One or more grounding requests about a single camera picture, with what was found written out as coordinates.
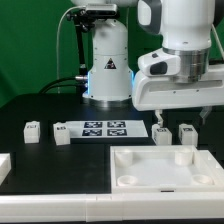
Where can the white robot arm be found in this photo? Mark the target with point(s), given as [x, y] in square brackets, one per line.
[177, 75]

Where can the white square tabletop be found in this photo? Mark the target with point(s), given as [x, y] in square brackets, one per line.
[151, 169]

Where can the grey background camera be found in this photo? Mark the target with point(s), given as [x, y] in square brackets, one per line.
[101, 9]

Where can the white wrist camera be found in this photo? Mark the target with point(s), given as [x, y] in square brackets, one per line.
[159, 63]

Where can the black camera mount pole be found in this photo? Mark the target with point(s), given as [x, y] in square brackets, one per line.
[80, 40]

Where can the white left fence piece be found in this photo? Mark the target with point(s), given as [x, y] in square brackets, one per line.
[5, 166]

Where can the white front fence bar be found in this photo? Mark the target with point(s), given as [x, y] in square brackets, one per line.
[111, 207]

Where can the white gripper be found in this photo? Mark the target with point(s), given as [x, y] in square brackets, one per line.
[162, 93]

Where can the white marker sheet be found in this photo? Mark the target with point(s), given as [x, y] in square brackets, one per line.
[107, 129]

